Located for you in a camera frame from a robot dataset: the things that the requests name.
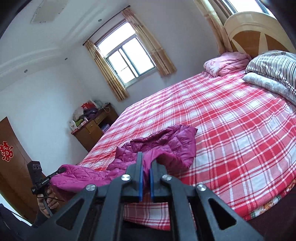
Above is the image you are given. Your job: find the magenta puffer jacket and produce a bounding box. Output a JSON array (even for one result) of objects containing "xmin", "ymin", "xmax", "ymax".
[{"xmin": 50, "ymin": 125, "xmax": 197, "ymax": 200}]

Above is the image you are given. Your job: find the person's left hand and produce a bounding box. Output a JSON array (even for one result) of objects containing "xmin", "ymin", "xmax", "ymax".
[{"xmin": 37, "ymin": 187, "xmax": 59, "ymax": 218}]

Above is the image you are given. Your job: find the brown wooden door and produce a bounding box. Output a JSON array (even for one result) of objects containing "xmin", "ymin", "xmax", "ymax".
[{"xmin": 0, "ymin": 117, "xmax": 39, "ymax": 223}]

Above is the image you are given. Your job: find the brown wooden desk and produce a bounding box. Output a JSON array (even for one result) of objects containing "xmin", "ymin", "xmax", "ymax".
[{"xmin": 71, "ymin": 103, "xmax": 118, "ymax": 152}]

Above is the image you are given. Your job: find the clutter pile on desk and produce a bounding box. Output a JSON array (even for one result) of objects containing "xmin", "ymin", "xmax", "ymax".
[{"xmin": 69, "ymin": 100, "xmax": 111, "ymax": 135}]

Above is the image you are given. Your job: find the red plaid bed sheet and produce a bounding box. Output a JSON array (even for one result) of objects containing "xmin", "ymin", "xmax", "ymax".
[{"xmin": 81, "ymin": 72, "xmax": 295, "ymax": 220}]

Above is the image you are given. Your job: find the left beige curtain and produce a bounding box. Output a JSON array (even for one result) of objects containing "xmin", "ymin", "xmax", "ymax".
[{"xmin": 84, "ymin": 40, "xmax": 129, "ymax": 101}]

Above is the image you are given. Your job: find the aluminium sliding window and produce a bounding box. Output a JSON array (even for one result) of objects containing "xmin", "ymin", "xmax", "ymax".
[{"xmin": 95, "ymin": 20, "xmax": 156, "ymax": 87}]

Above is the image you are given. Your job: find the right beige curtain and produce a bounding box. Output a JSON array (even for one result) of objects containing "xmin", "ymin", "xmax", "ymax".
[{"xmin": 121, "ymin": 8, "xmax": 177, "ymax": 77}]

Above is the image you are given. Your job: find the grey patterned pillow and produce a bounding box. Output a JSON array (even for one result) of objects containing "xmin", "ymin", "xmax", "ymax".
[{"xmin": 242, "ymin": 72, "xmax": 296, "ymax": 105}]

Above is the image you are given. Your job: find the pink folded quilt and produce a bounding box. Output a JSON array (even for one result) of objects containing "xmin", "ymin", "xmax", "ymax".
[{"xmin": 203, "ymin": 52, "xmax": 252, "ymax": 77}]

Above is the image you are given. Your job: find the striped pillow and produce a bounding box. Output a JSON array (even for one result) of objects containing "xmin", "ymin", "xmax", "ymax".
[{"xmin": 245, "ymin": 50, "xmax": 296, "ymax": 96}]

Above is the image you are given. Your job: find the cream wooden headboard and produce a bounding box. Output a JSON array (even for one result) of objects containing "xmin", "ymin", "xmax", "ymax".
[{"xmin": 224, "ymin": 11, "xmax": 295, "ymax": 58}]

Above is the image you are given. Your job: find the headboard side beige curtain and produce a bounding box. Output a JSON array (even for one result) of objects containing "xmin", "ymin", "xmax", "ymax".
[{"xmin": 194, "ymin": 0, "xmax": 233, "ymax": 54}]

